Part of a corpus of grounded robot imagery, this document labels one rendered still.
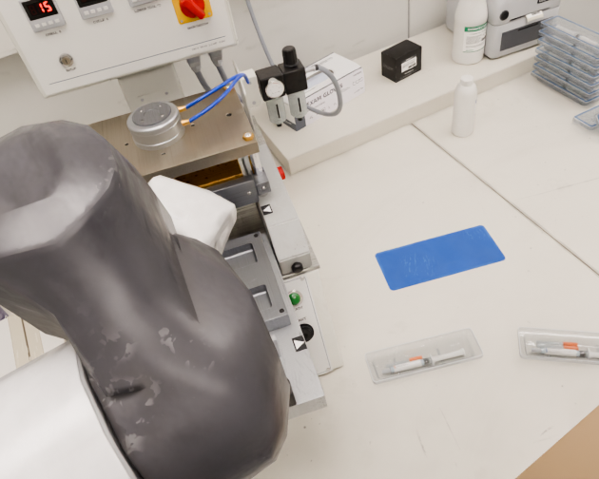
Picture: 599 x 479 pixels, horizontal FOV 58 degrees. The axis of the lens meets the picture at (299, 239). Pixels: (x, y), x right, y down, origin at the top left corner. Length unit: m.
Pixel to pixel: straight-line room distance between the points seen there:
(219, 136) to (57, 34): 0.29
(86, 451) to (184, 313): 0.06
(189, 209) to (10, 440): 0.19
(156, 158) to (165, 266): 0.60
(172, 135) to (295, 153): 0.50
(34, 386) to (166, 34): 0.75
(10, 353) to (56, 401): 0.83
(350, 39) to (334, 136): 0.38
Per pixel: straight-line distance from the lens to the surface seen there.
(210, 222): 0.36
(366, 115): 1.37
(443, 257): 1.08
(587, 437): 0.73
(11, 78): 1.38
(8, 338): 1.09
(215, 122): 0.85
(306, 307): 0.86
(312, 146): 1.29
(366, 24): 1.61
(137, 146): 0.86
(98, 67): 0.95
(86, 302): 0.21
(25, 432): 0.23
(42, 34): 0.94
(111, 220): 0.22
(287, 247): 0.81
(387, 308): 1.00
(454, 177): 1.25
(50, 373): 0.24
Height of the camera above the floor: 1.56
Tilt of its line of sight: 46 degrees down
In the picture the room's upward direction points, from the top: 12 degrees counter-clockwise
